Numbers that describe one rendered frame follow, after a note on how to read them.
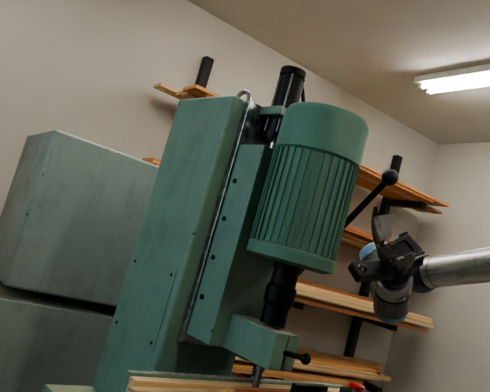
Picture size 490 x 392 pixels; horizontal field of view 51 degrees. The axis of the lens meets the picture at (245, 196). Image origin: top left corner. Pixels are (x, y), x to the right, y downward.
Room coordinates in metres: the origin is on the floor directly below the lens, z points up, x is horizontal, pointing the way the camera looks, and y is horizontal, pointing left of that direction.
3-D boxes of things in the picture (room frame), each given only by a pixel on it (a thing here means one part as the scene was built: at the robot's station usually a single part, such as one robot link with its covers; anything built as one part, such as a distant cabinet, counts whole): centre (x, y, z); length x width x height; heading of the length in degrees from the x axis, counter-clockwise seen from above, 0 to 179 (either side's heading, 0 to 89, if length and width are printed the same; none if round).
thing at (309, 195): (1.03, -0.12, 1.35); 0.18 x 0.18 x 0.31
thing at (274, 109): (1.14, -0.03, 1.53); 0.08 x 0.08 x 0.17; 41
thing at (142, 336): (1.25, 0.07, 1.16); 0.22 x 0.22 x 0.72; 41
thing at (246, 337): (1.05, -0.11, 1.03); 0.14 x 0.07 x 0.09; 41
